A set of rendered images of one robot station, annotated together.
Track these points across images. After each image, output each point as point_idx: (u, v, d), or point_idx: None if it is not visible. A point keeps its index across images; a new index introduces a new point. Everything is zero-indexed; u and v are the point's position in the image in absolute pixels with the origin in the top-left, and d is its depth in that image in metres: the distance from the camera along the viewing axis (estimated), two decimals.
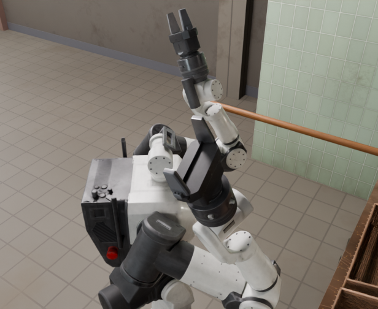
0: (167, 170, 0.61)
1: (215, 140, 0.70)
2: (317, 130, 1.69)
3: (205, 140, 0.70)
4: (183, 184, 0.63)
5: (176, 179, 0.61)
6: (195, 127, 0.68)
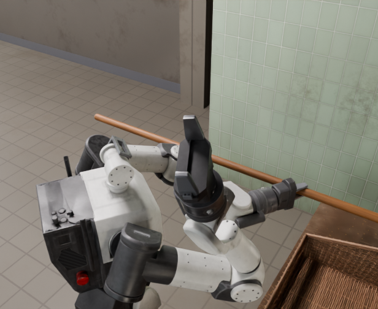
0: (179, 173, 0.61)
1: (204, 136, 0.71)
2: (226, 159, 1.52)
3: (196, 138, 0.70)
4: (194, 184, 0.63)
5: (189, 181, 0.61)
6: (186, 127, 0.68)
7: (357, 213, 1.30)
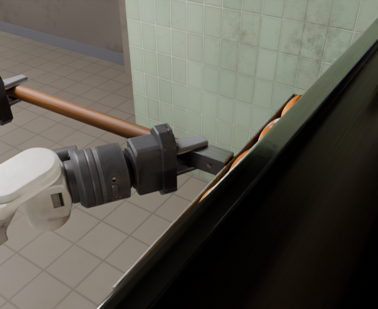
0: None
1: None
2: None
3: None
4: None
5: None
6: (194, 148, 0.64)
7: None
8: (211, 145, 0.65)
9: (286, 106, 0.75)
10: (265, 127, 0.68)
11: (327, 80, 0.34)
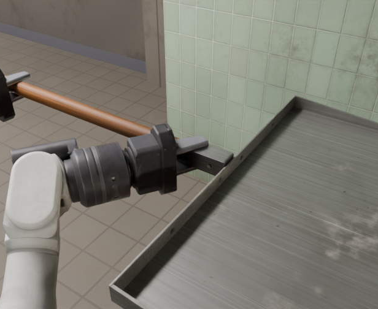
0: None
1: None
2: None
3: None
4: None
5: None
6: (194, 148, 0.64)
7: None
8: (211, 146, 0.65)
9: None
10: None
11: None
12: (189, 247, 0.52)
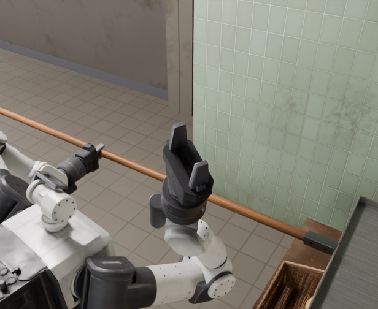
0: (199, 164, 0.61)
1: (185, 141, 0.71)
2: (65, 134, 1.68)
3: (180, 145, 0.70)
4: (207, 171, 0.64)
5: (208, 168, 0.63)
6: (175, 136, 0.67)
7: (158, 178, 1.46)
8: (324, 236, 1.20)
9: None
10: None
11: None
12: (327, 297, 1.07)
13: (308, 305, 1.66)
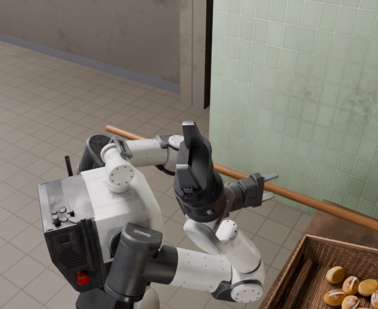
0: (180, 166, 0.61)
1: (204, 142, 0.70)
2: (246, 175, 1.46)
3: (195, 143, 0.70)
4: (194, 177, 0.64)
5: (190, 173, 0.62)
6: (185, 133, 0.67)
7: None
8: None
9: (369, 295, 1.74)
10: None
11: None
12: None
13: (329, 274, 1.79)
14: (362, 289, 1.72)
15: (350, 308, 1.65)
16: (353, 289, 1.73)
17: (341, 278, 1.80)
